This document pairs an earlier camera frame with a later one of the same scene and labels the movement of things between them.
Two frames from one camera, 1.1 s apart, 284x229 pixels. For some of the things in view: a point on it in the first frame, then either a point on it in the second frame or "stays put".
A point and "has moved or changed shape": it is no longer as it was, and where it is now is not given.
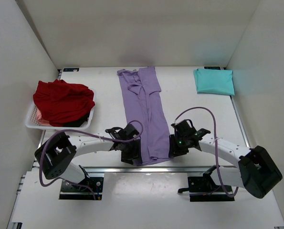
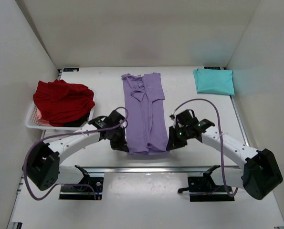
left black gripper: x=135 y=153 -> x=121 y=144
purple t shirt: x=138 y=87 has moved or changed shape
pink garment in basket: x=40 y=120 stays put
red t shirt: x=61 y=102 stays put
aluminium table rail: x=147 y=170 stays put
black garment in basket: x=77 y=123 stays put
